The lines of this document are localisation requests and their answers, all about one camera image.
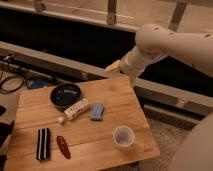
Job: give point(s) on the blue device on floor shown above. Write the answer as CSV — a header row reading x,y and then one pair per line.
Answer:
x,y
37,83

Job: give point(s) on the black white striped block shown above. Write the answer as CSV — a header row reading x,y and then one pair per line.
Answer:
x,y
43,144

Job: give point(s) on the wooden table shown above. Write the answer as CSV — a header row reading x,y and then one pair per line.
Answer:
x,y
90,143

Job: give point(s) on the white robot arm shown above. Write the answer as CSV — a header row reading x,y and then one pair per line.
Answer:
x,y
154,43

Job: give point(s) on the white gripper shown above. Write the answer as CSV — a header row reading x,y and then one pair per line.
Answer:
x,y
132,64

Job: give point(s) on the dark red oval object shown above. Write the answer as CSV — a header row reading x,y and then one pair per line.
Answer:
x,y
63,147

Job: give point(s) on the blue sponge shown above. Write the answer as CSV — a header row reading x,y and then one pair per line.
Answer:
x,y
97,111

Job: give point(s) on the small white cube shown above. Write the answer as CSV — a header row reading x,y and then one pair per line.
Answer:
x,y
61,119

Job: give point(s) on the black ceramic bowl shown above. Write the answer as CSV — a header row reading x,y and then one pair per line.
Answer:
x,y
65,95

